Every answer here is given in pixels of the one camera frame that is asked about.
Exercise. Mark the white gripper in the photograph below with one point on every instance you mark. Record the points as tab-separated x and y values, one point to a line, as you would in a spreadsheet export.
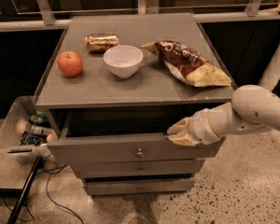
200	127

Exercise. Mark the grey top drawer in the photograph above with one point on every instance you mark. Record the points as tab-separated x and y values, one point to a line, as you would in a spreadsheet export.
106	135

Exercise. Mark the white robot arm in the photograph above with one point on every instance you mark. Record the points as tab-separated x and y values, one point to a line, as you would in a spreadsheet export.
252	109

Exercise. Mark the grey three-drawer cabinet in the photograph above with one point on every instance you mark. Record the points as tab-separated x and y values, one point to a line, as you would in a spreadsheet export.
152	85

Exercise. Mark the grey middle drawer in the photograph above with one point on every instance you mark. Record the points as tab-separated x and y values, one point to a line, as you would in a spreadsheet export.
118	169

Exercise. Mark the brown yellow chip bag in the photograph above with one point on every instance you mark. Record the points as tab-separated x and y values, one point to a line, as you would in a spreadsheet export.
187	64

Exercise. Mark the white bowl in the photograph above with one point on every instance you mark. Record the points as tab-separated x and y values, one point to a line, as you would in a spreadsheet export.
123	61

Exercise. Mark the gold soda can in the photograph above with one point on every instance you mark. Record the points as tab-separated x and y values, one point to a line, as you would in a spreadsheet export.
101	42

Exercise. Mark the red apple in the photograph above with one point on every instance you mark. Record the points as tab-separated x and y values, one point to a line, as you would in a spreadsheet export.
70	63

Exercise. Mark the white bottle in bin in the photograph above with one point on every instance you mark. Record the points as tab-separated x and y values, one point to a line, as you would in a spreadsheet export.
24	126

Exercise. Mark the green patterned item in bin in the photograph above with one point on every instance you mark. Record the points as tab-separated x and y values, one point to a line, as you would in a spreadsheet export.
39	118

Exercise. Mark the clear plastic bin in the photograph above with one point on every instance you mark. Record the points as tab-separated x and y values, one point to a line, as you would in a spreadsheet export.
22	108

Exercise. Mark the dark blue snack packet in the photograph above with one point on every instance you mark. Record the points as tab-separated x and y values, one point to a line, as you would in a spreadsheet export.
32	139

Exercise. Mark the black pole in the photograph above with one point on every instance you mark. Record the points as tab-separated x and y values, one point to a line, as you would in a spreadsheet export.
24	191

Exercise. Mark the metal railing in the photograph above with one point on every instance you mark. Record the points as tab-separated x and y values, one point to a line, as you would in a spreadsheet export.
25	15

